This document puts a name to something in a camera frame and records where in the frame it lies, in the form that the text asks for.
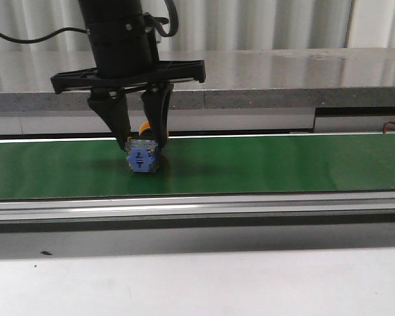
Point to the white pleated curtain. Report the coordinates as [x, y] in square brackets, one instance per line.
[215, 25]

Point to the white panel under slab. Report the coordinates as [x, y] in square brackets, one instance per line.
[207, 120]

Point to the aluminium conveyor front rail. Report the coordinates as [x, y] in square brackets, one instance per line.
[342, 203]

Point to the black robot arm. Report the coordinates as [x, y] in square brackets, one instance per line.
[102, 11]

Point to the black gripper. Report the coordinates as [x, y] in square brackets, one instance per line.
[125, 53]

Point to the grey stone slab shelf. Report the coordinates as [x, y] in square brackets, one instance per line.
[279, 78]

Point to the green conveyor belt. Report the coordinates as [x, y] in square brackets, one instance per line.
[32, 169]

